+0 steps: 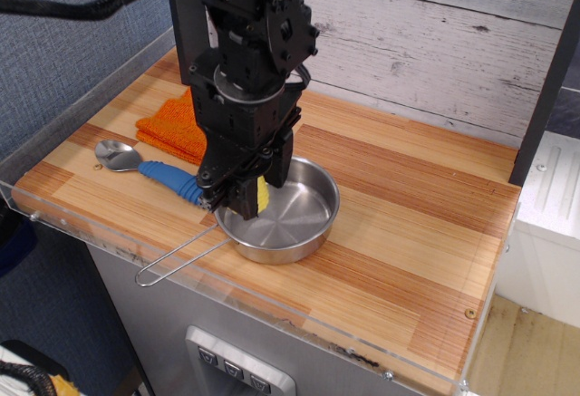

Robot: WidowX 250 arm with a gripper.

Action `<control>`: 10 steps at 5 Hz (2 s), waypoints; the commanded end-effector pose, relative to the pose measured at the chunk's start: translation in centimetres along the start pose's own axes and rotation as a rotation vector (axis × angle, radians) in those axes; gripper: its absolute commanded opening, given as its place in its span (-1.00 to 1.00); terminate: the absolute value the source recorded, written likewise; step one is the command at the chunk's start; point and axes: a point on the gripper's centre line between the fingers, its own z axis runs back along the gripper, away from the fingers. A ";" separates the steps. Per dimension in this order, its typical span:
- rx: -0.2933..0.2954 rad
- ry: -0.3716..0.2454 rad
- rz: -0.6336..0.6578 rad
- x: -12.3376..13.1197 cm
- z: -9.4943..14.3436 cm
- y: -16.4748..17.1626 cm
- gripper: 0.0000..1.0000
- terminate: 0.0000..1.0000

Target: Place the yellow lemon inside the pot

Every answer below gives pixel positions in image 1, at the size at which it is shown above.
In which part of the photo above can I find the folded orange cloth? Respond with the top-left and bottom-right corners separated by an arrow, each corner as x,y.
136,88 -> 207,166

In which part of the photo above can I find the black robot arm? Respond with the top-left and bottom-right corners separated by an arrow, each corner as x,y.
171,0 -> 319,219

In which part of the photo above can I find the yellow object bottom left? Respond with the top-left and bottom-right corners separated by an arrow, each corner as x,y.
51,375 -> 82,396

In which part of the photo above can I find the white grooved side unit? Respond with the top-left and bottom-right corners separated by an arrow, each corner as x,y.
496,131 -> 579,327

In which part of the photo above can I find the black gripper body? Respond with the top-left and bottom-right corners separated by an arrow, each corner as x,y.
190,49 -> 303,191

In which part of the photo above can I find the grey button control panel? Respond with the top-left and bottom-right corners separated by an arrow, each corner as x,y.
185,325 -> 296,395

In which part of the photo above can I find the dark left vertical post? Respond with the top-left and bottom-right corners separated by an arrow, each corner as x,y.
169,0 -> 210,86

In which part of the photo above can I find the dark vertical post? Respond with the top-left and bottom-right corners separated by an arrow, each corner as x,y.
169,0 -> 210,86
508,0 -> 579,187

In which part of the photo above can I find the stainless steel pot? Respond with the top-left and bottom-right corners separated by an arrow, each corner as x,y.
135,156 -> 341,287

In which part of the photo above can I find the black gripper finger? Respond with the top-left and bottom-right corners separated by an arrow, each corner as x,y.
201,179 -> 258,220
265,130 -> 294,188

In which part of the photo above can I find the blue handled metal spoon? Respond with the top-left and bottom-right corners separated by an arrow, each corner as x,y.
94,140 -> 202,206

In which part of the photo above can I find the clear acrylic table guard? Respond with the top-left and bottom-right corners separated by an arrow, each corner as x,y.
14,34 -> 521,395

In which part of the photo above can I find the dark right vertical post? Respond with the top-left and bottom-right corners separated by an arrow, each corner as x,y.
508,0 -> 579,187

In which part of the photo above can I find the yellow ridged toy lemon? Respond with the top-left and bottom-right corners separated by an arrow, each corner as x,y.
227,177 -> 269,220

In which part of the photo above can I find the black braided hose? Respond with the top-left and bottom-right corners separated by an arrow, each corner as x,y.
0,359 -> 58,396

